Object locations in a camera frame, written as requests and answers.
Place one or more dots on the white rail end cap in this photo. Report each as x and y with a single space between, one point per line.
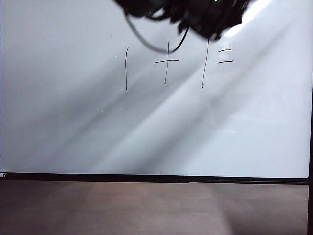
3 174

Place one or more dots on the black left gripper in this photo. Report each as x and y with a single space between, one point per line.
210 17

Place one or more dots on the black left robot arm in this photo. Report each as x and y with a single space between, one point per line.
146 7

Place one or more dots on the white whiteboard panel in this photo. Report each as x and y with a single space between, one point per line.
73 98

